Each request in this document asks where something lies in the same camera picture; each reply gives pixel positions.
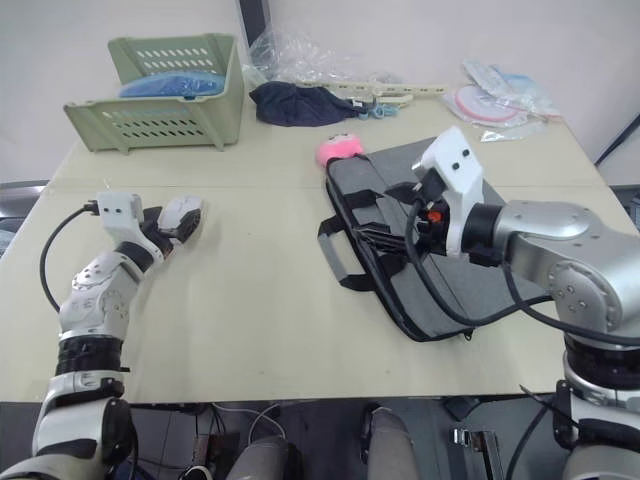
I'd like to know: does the dark slanted frame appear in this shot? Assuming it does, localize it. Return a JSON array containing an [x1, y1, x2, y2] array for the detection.
[[593, 111, 640, 167]]

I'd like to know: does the pink plush charm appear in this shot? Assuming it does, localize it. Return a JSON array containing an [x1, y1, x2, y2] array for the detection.
[[314, 133, 364, 166]]

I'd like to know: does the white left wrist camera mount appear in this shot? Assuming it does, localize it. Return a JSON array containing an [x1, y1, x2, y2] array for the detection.
[[96, 191, 166, 262]]

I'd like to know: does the cream plastic hanger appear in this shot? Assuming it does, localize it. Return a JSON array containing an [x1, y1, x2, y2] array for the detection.
[[298, 78, 447, 109]]

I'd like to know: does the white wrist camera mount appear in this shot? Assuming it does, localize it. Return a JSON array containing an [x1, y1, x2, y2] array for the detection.
[[96, 191, 166, 262], [411, 125, 486, 259]]

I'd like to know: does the grey laptop bag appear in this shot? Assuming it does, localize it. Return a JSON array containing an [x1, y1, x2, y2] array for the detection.
[[316, 137, 557, 344]]

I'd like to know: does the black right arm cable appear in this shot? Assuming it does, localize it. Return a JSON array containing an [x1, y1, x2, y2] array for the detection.
[[404, 198, 640, 347]]

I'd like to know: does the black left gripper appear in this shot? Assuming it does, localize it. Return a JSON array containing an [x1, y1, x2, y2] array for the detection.
[[138, 206, 203, 261]]

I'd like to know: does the clear crumpled plastic bag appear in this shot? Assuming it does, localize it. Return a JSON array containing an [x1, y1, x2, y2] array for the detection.
[[241, 28, 362, 85]]

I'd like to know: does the clear bag with pink discs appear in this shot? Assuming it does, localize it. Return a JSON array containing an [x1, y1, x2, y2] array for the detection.
[[441, 83, 549, 145]]

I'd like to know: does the blue packet in plastic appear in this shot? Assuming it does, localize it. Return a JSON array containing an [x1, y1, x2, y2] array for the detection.
[[118, 73, 227, 100]]

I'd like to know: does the light blue clip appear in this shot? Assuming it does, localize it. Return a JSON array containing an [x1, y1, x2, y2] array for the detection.
[[356, 102, 399, 121]]

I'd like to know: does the green plastic basket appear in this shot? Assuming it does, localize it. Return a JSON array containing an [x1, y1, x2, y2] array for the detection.
[[62, 32, 246, 154]]

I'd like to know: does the white cable under table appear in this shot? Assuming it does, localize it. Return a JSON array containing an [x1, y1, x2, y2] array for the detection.
[[247, 402, 282, 442]]

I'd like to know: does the dark navy cloth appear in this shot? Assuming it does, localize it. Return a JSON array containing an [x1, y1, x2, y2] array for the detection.
[[248, 81, 362, 128]]

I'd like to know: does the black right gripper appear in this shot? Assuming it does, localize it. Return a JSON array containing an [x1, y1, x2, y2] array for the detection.
[[353, 168, 452, 254]]

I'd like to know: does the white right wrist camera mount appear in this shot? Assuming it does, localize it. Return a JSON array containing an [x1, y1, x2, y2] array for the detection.
[[411, 125, 486, 259]]

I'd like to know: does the clear bag with blue item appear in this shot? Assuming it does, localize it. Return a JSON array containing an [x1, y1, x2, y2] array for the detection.
[[460, 57, 564, 119]]

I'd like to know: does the dark vertical post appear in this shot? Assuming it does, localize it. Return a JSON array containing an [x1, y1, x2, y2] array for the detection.
[[238, 0, 274, 52]]

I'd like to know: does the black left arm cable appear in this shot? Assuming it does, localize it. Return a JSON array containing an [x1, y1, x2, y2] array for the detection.
[[39, 199, 101, 314]]

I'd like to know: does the metal bracket under table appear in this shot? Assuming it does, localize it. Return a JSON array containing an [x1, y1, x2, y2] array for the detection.
[[450, 426, 503, 480]]

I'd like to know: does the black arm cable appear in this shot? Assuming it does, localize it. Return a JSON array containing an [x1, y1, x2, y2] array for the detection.
[[39, 199, 101, 314], [404, 198, 640, 347]]

